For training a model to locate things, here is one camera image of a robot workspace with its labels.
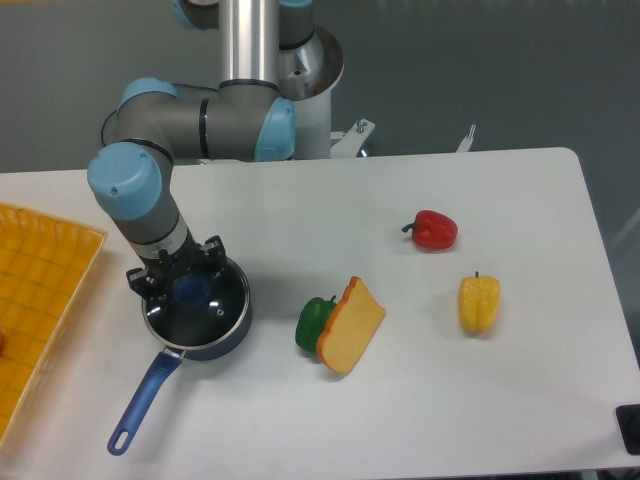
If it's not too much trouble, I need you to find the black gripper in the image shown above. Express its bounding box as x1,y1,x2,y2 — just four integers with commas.
126,233,226,301

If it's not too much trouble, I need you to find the glass lid with blue knob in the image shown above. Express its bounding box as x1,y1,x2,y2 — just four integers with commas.
142,259,252,355

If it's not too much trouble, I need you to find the blue saucepan with handle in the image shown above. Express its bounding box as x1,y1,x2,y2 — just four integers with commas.
107,258,252,456

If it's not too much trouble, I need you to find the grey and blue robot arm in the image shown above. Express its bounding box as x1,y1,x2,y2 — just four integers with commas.
87,1,315,300

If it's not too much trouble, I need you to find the yellow plastic basket tray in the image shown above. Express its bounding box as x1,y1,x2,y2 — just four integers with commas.
1,203,107,443

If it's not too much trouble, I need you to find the green toy bell pepper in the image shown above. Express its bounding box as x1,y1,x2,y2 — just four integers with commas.
295,296,337,354

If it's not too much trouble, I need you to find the toy bread slice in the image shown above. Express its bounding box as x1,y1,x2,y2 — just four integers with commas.
316,276,386,375

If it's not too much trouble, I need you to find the red toy bell pepper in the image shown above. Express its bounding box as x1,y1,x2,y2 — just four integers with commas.
401,210,458,251

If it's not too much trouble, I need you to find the yellow toy bell pepper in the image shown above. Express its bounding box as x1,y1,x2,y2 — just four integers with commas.
458,271,501,335

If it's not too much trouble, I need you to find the black device at table edge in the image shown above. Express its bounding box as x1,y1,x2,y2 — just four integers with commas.
615,404,640,456

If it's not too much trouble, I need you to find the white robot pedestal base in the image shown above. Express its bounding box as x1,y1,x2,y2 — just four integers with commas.
249,26,375,162

